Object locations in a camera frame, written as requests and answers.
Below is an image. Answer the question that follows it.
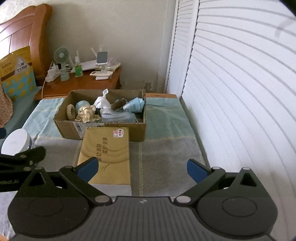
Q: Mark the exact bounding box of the grey plaid mat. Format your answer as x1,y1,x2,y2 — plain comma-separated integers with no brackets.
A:
0,136,209,239

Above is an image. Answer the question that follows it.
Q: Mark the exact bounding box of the white cloth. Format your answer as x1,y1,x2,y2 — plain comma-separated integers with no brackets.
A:
94,89,112,115

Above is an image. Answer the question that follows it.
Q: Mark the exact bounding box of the white router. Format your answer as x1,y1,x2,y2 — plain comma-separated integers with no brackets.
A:
69,47,98,73

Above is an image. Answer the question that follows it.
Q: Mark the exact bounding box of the wooden headboard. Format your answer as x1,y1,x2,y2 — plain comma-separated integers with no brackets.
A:
1,4,53,86

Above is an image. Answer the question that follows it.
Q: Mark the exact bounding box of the blue cap plush toy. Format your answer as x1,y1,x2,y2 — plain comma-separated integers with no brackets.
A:
75,100,90,113

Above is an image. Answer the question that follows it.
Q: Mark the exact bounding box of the cream cloth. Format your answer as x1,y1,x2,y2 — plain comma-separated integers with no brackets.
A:
75,105,101,123

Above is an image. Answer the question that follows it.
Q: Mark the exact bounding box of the white phone stand screen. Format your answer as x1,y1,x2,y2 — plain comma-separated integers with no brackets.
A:
96,45,121,72

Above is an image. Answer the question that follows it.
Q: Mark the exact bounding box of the white power strip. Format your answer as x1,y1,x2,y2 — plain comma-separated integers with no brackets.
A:
45,62,61,82

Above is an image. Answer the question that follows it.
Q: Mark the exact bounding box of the green bottle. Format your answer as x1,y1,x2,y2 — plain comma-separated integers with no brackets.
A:
74,50,83,77

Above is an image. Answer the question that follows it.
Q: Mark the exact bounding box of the wooden nightstand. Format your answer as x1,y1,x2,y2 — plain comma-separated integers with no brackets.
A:
35,67,122,101

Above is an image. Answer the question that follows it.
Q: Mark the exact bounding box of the teal towel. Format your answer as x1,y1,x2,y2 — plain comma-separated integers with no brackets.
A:
23,97,196,141

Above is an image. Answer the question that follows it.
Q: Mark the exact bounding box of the small green desk fan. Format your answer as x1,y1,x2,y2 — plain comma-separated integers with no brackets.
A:
54,46,70,81

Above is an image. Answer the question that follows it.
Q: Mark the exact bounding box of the cream braided ring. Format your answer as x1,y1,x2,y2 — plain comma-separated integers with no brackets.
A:
66,103,77,121

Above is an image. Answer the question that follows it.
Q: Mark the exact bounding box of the blue face mask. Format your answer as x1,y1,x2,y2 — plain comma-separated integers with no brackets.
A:
101,111,137,123
123,97,144,113

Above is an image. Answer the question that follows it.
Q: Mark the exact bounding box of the white remote control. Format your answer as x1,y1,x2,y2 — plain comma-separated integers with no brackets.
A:
89,70,113,80

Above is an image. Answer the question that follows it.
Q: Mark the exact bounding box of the cardboard box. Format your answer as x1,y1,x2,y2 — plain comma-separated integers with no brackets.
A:
53,89,147,142

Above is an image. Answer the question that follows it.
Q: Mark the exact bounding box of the brown scrunchie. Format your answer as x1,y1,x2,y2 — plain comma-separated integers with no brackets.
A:
111,98,127,111

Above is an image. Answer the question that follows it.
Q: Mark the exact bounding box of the gold tissue pack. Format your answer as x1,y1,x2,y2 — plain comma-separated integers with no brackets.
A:
77,127,132,197

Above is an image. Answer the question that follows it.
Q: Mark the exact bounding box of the clear jar white lid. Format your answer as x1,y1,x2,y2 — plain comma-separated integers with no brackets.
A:
1,128,36,156

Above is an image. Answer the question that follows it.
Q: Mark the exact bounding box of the white louvered door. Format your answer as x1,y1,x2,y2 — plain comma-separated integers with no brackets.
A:
165,1,295,240

